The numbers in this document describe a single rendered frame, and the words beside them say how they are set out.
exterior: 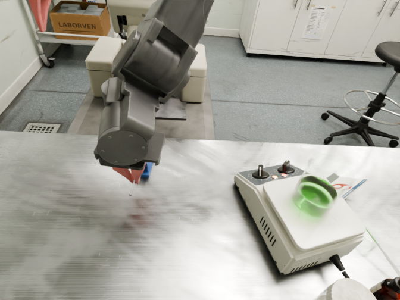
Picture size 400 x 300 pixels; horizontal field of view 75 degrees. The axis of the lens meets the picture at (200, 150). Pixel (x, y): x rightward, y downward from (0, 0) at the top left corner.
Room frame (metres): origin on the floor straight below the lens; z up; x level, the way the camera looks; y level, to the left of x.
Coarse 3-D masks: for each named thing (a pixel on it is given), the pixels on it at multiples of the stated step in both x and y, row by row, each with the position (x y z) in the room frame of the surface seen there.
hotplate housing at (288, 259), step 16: (240, 176) 0.33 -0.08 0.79; (240, 192) 0.31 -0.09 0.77; (256, 192) 0.28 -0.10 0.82; (256, 208) 0.26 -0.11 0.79; (272, 208) 0.25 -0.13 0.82; (256, 224) 0.25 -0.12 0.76; (272, 224) 0.22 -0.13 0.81; (272, 240) 0.21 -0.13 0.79; (288, 240) 0.19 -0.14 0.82; (352, 240) 0.21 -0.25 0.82; (272, 256) 0.19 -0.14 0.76; (288, 256) 0.18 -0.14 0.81; (304, 256) 0.18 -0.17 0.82; (320, 256) 0.18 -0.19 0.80; (336, 256) 0.20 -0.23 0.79; (288, 272) 0.17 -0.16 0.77
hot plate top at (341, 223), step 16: (272, 192) 0.26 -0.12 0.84; (288, 192) 0.27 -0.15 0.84; (288, 208) 0.24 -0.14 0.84; (336, 208) 0.25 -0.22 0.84; (288, 224) 0.21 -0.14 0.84; (304, 224) 0.21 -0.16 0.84; (320, 224) 0.22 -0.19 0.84; (336, 224) 0.22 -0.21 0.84; (352, 224) 0.22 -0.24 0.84; (304, 240) 0.19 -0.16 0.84; (320, 240) 0.19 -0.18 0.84; (336, 240) 0.19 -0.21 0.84
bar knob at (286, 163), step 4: (288, 160) 0.37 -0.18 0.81; (284, 164) 0.35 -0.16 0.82; (288, 164) 0.36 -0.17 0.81; (280, 168) 0.36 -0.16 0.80; (284, 168) 0.35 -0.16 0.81; (288, 168) 0.35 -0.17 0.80; (292, 168) 0.36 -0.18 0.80; (280, 172) 0.35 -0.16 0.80; (284, 172) 0.34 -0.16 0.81; (288, 172) 0.34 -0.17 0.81; (292, 172) 0.34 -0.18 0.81
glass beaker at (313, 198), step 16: (320, 160) 0.28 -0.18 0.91; (336, 160) 0.28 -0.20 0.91; (304, 176) 0.25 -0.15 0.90; (320, 176) 0.28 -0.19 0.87; (336, 176) 0.27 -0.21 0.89; (352, 176) 0.25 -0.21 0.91; (304, 192) 0.24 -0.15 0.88; (320, 192) 0.23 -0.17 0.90; (336, 192) 0.22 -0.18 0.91; (304, 208) 0.23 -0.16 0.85; (320, 208) 0.22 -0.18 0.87
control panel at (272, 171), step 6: (264, 168) 0.37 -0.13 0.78; (270, 168) 0.37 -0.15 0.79; (276, 168) 0.37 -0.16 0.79; (294, 168) 0.36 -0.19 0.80; (240, 174) 0.34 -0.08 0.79; (246, 174) 0.34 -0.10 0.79; (270, 174) 0.34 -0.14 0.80; (276, 174) 0.34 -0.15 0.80; (288, 174) 0.34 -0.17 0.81; (294, 174) 0.34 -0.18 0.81; (300, 174) 0.33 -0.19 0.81; (252, 180) 0.31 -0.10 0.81; (258, 180) 0.31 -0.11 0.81; (264, 180) 0.31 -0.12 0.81; (270, 180) 0.31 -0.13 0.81
